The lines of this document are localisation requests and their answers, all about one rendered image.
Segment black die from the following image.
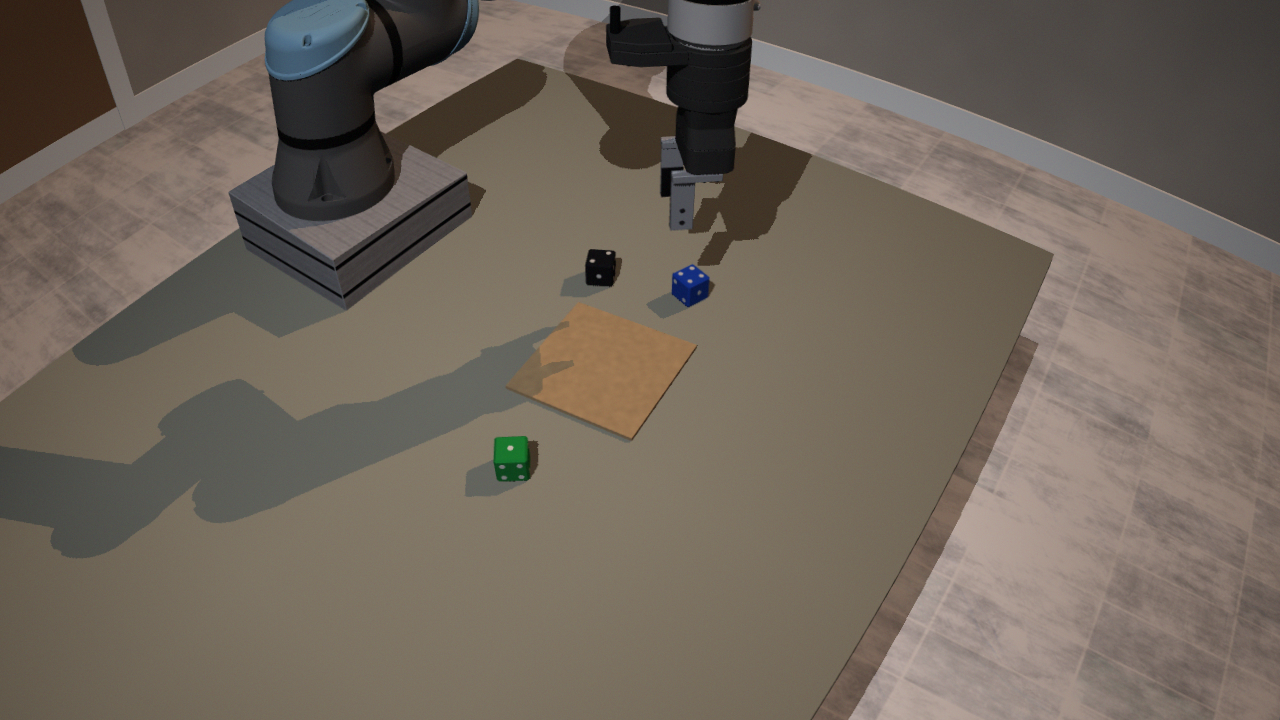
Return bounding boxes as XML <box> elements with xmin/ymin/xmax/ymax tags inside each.
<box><xmin>585</xmin><ymin>249</ymin><xmax>616</xmax><ymax>286</ymax></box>

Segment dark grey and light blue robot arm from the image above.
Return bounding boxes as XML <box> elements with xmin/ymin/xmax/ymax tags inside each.
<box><xmin>265</xmin><ymin>0</ymin><xmax>479</xmax><ymax>222</ymax></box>

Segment tan flat mat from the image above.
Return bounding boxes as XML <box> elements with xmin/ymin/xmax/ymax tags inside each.
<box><xmin>506</xmin><ymin>302</ymin><xmax>698</xmax><ymax>441</ymax></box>

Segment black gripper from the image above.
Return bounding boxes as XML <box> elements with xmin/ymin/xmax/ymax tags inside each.
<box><xmin>605</xmin><ymin>0</ymin><xmax>762</xmax><ymax>231</ymax></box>

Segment green die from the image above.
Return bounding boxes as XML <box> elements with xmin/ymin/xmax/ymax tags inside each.
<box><xmin>493</xmin><ymin>436</ymin><xmax>530</xmax><ymax>480</ymax></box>

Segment blue die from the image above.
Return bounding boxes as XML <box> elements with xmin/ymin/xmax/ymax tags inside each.
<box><xmin>672</xmin><ymin>265</ymin><xmax>710</xmax><ymax>307</ymax></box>

